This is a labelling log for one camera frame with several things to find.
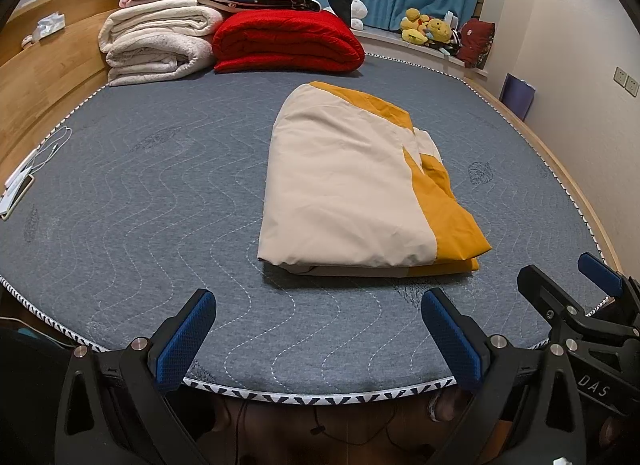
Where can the red folded blanket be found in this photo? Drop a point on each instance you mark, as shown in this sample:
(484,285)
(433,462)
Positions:
(285,40)

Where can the dark red cushion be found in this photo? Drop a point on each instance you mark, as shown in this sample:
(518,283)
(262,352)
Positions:
(475,42)

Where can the tissue pack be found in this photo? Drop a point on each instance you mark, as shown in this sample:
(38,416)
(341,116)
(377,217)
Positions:
(50,25)

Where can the beige and mustard jacket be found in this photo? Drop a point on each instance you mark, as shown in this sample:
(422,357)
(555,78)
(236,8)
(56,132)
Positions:
(340,185)

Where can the black white striped plush toy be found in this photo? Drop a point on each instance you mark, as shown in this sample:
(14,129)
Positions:
(451,47)

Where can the wooden bed frame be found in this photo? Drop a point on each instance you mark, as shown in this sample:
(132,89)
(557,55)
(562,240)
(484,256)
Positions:
(50,80)

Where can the yellow plush toy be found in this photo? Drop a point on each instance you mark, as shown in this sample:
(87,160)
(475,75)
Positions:
(439,32)
(414,27)

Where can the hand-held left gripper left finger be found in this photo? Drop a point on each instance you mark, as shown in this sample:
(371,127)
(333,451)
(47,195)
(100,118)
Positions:
(185,340)

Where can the white phone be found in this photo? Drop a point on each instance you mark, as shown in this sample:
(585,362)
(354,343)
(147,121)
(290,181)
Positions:
(15,197)

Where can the purple board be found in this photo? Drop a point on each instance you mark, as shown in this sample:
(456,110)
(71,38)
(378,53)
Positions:
(517,95)

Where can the white quilt with dark trim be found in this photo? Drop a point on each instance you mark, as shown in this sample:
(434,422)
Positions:
(280,4)

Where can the white window sill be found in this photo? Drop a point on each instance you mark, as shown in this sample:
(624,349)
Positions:
(390,40)

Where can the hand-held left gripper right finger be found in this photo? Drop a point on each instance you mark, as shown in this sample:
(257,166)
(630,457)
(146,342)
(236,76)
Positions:
(450,340)

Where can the person's foot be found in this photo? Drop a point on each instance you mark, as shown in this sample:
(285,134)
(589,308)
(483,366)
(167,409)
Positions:
(215,415)
(447,405)

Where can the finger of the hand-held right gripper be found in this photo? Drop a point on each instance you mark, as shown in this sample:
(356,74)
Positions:
(597,269)
(535,282)

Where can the cream folded blanket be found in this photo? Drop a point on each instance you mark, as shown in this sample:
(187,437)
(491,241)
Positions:
(150,45)

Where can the person's right foot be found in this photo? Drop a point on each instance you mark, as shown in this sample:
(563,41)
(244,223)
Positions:
(447,405)

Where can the grey quilted mattress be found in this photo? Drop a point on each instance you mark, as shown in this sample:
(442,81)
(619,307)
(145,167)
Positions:
(150,205)

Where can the person's left foot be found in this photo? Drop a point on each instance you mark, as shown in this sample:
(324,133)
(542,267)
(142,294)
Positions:
(215,415)

